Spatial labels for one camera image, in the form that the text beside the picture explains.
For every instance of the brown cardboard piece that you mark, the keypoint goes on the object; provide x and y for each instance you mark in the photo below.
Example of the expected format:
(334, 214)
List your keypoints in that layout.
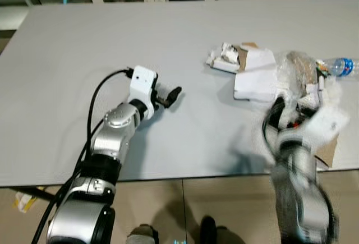
(328, 151)

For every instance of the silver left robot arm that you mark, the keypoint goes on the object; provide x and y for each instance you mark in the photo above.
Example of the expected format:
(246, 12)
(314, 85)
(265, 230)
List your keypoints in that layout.
(106, 137)

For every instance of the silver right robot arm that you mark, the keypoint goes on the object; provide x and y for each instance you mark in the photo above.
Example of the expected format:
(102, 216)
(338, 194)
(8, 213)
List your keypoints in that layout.
(297, 188)

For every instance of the white flat cardboard box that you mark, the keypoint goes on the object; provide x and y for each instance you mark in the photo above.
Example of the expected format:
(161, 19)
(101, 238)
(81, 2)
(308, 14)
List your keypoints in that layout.
(255, 86)

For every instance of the clear crumpled plastic bag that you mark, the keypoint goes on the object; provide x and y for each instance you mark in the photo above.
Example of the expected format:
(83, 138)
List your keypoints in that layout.
(297, 70)

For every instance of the torn white box brown inside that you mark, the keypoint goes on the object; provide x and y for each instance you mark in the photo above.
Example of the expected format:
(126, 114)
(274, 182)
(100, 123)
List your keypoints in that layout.
(255, 59)

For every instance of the small dark wrapper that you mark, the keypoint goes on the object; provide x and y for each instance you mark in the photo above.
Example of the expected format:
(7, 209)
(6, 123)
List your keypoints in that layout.
(321, 67)

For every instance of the small torn white box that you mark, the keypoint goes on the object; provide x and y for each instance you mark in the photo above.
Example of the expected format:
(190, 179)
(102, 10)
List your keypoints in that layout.
(221, 59)

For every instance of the clear plastic bottle blue label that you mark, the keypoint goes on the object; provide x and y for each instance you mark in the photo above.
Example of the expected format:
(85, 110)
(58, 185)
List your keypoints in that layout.
(342, 66)

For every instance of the yellow white snack packet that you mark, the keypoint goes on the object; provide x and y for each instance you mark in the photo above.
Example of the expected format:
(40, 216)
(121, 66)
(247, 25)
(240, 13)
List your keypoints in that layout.
(23, 200)

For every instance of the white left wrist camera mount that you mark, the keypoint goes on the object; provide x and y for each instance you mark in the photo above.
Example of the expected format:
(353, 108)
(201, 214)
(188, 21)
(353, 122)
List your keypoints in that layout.
(143, 84)

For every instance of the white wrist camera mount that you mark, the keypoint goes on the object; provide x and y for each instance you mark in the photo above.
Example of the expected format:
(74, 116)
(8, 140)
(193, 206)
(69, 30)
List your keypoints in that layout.
(328, 123)
(143, 84)

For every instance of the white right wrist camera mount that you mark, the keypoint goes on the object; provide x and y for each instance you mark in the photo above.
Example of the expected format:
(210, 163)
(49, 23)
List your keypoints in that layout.
(328, 123)

